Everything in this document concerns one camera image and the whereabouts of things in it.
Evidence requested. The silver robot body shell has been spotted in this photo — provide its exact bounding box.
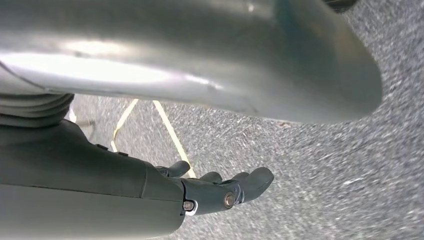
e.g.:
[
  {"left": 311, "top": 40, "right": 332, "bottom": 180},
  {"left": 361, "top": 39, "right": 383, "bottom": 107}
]
[{"left": 0, "top": 0, "right": 384, "bottom": 125}]

